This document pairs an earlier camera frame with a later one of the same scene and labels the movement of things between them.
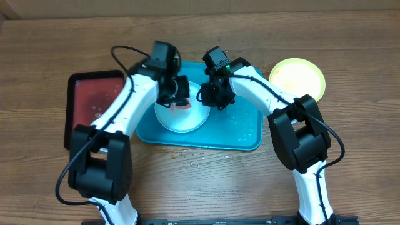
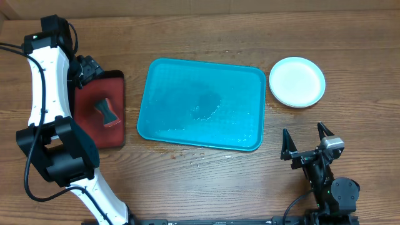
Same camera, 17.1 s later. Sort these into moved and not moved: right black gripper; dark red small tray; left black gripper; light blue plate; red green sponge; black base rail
Moved: left black gripper; light blue plate; right black gripper; red green sponge
Not moved: dark red small tray; black base rail
